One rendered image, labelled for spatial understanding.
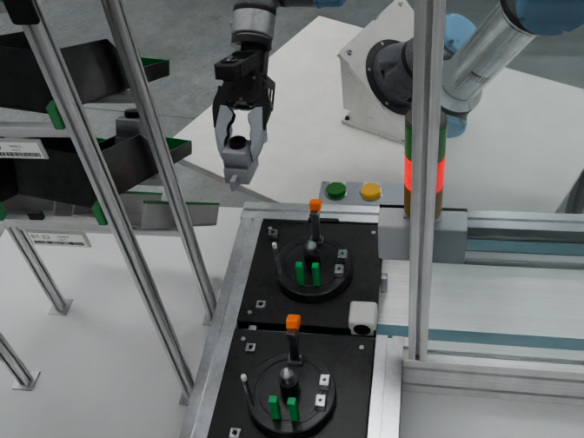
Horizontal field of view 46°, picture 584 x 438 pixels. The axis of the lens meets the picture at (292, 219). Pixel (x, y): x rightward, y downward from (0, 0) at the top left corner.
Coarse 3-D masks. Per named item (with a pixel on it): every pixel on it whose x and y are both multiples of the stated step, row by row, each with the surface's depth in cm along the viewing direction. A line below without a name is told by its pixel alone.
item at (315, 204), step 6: (312, 204) 122; (318, 204) 122; (312, 210) 123; (318, 210) 123; (312, 216) 122; (318, 216) 124; (312, 222) 124; (318, 222) 124; (312, 228) 125; (318, 228) 125; (312, 234) 125; (318, 234) 125
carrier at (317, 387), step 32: (256, 352) 114; (288, 352) 114; (320, 352) 113; (352, 352) 112; (224, 384) 111; (256, 384) 108; (288, 384) 103; (320, 384) 105; (352, 384) 108; (224, 416) 107; (256, 416) 104; (288, 416) 103; (320, 416) 103; (352, 416) 104
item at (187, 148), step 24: (48, 144) 101; (72, 144) 107; (120, 144) 97; (144, 144) 103; (168, 144) 118; (24, 168) 95; (48, 168) 94; (72, 168) 92; (120, 168) 98; (144, 168) 104; (24, 192) 97; (48, 192) 95; (72, 192) 94; (120, 192) 99
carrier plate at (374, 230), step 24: (264, 240) 132; (288, 240) 131; (336, 240) 130; (360, 240) 129; (264, 264) 127; (360, 264) 125; (264, 288) 124; (360, 288) 121; (240, 312) 120; (264, 312) 120; (288, 312) 119; (312, 312) 119; (336, 312) 118
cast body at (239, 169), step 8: (240, 136) 117; (232, 144) 115; (240, 144) 115; (248, 144) 117; (224, 152) 115; (232, 152) 115; (240, 152) 115; (248, 152) 116; (224, 160) 116; (232, 160) 116; (240, 160) 116; (248, 160) 116; (256, 160) 121; (224, 168) 117; (232, 168) 117; (240, 168) 117; (248, 168) 117; (256, 168) 121; (224, 176) 118; (232, 176) 117; (240, 176) 117; (248, 176) 117; (232, 184) 116; (248, 184) 118
